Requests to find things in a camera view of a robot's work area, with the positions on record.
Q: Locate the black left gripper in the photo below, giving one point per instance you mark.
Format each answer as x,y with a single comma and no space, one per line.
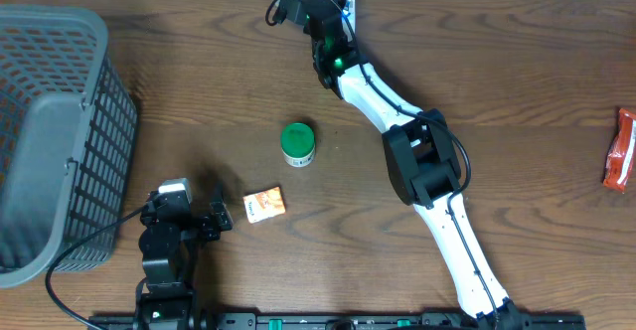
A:
222,212

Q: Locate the orange tissue pack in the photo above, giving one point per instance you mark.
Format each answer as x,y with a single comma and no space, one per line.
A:
264,205

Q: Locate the green lid jar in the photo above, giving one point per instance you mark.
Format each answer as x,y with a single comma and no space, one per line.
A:
297,142

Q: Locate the red Top chocolate bar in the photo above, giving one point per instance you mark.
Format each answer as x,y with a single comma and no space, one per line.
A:
620,158

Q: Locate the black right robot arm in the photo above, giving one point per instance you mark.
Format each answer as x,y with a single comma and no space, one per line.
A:
428,167

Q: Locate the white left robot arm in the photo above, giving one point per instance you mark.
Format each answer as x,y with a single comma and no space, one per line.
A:
170,245

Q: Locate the grey plastic basket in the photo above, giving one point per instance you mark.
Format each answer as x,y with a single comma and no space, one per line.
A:
68,129

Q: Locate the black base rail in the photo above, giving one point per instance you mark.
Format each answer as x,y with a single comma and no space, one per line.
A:
427,320

